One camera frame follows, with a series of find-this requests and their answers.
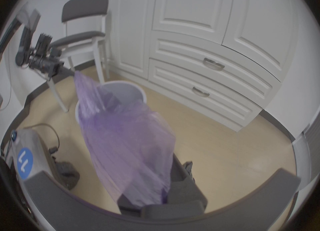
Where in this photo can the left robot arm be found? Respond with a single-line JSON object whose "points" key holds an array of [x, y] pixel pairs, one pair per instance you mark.
{"points": [[25, 39]]}

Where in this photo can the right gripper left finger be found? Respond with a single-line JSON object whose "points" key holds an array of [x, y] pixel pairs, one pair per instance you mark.
{"points": [[126, 203]]}

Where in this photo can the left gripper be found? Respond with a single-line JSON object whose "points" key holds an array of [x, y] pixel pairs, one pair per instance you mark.
{"points": [[47, 67]]}

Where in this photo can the pale grey trash bin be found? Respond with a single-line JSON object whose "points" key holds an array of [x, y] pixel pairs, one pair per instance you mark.
{"points": [[130, 92]]}

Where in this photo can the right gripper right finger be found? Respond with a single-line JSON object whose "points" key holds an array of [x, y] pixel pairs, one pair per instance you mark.
{"points": [[185, 192]]}

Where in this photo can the purple plastic bag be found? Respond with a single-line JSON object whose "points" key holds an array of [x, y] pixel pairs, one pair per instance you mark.
{"points": [[130, 144]]}

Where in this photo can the white chair grey cushions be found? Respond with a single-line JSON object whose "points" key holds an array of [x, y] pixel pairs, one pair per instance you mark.
{"points": [[85, 4]]}

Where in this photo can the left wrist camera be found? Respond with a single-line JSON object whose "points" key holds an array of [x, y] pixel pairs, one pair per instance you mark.
{"points": [[55, 53]]}

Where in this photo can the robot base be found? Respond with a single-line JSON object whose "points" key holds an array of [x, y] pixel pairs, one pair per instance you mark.
{"points": [[32, 147]]}

